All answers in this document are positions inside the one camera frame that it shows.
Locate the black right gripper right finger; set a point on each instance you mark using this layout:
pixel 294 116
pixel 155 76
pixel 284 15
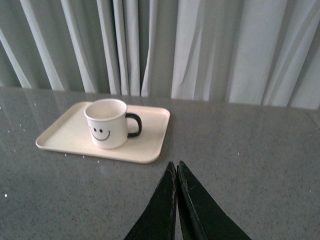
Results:
pixel 200 216

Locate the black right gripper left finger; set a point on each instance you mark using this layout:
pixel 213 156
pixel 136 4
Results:
pixel 158 220

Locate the white smiley mug black handle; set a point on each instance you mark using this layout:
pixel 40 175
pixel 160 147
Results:
pixel 107 121

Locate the cream rectangular tray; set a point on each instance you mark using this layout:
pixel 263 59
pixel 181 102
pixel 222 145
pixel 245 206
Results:
pixel 70 134

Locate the grey pleated curtain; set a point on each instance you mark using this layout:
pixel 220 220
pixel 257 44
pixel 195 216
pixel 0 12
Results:
pixel 258 52

